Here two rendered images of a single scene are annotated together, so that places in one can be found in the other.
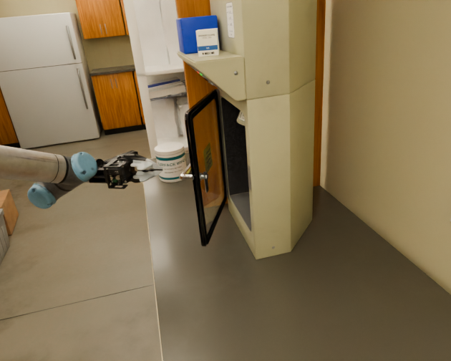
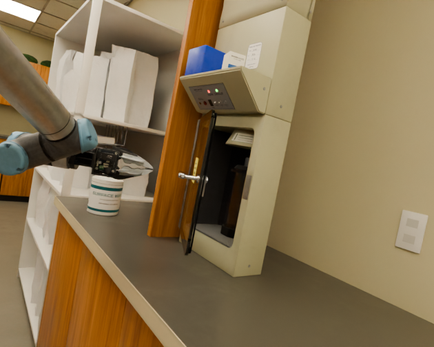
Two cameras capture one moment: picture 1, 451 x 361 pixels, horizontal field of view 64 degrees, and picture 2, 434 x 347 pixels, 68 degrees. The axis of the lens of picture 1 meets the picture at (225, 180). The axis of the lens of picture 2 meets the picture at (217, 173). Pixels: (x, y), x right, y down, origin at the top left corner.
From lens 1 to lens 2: 53 cm
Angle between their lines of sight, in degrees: 32
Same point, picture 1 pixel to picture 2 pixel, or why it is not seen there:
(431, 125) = (375, 173)
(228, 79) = (258, 91)
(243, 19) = (278, 51)
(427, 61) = (371, 129)
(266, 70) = (282, 96)
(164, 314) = (165, 313)
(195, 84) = (179, 112)
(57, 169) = (67, 121)
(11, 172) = (30, 94)
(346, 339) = (358, 335)
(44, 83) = not seen: outside the picture
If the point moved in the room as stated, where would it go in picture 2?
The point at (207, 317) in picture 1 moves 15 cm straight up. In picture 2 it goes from (218, 317) to (231, 248)
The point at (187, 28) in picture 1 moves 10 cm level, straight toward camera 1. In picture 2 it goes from (209, 54) to (224, 47)
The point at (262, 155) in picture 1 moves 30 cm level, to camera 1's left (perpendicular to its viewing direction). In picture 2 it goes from (263, 167) to (162, 148)
